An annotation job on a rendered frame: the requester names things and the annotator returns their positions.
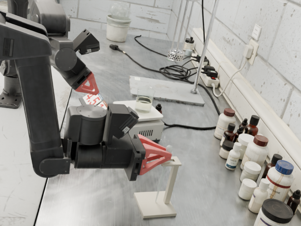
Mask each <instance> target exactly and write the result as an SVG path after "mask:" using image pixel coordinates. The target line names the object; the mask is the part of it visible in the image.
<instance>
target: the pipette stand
mask: <svg viewBox="0 0 301 226"><path fill-rule="evenodd" d="M170 161H173V162H170ZM181 165H182V164H181V162H180V161H179V159H178V158H177V157H176V156H172V157H171V159H170V160H169V161H167V162H164V163H162V164H161V166H171V171H170V175H169V179H168V183H167V187H166V191H160V192H159V195H158V198H157V201H156V202H155V199H156V195H157V191H154V192H136V193H134V197H135V200H136V202H137V205H138V207H139V210H140V212H141V214H142V217H143V218H155V217H171V216H176V214H177V213H176V211H175V209H174V207H173V205H172V204H171V201H170V199H171V195H172V191H173V187H174V183H175V180H176V175H177V172H178V168H179V166H181Z"/></svg>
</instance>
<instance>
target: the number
mask: <svg viewBox="0 0 301 226"><path fill-rule="evenodd" d="M85 99H86V101H87V103H88V104H93V105H95V104H96V103H98V102H99V101H101V99H100V97H99V96H98V94H97V95H96V96H95V95H92V94H88V95H86V96H85Z"/></svg>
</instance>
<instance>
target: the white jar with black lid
mask: <svg viewBox="0 0 301 226"><path fill-rule="evenodd" d="M292 217H293V211H292V209H291V208H290V207H289V206H288V205H287V204H285V203H284V202H282V201H280V200H276V199H266V200H264V202H263V204H262V207H261V208H260V211H259V213H258V216H257V219H256V221H255V224H254V226H289V224H290V221H291V219H292Z"/></svg>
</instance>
